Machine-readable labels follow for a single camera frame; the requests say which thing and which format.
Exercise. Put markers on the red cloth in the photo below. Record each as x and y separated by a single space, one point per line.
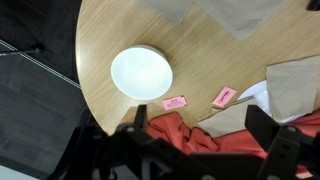
173 130

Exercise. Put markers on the black padded chair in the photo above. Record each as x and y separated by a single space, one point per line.
71 150

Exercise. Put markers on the pink sweetener packet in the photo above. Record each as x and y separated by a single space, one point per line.
174 102

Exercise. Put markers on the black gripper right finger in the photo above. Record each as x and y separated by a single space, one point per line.
266 128

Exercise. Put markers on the beige cloth napkin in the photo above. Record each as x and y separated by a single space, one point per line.
293 86

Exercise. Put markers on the white bowl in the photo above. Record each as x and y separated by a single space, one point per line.
141 72

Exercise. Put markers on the pink eraser right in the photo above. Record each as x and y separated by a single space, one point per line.
224 97

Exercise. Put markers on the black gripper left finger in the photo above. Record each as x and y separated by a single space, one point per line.
140 116

